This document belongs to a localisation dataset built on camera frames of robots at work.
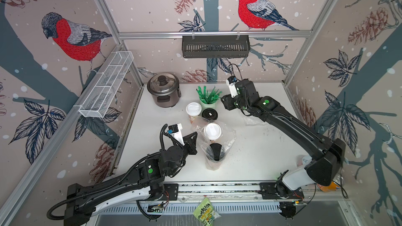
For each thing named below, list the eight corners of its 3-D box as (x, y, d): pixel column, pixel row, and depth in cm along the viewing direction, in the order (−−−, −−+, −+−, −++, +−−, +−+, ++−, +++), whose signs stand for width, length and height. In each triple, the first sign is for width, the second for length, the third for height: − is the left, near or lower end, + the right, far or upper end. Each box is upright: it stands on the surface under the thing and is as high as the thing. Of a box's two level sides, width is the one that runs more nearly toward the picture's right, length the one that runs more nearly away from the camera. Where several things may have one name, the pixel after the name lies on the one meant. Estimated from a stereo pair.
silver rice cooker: (152, 111, 106) (143, 91, 91) (157, 91, 118) (150, 71, 102) (179, 111, 106) (174, 91, 91) (181, 91, 118) (178, 71, 102)
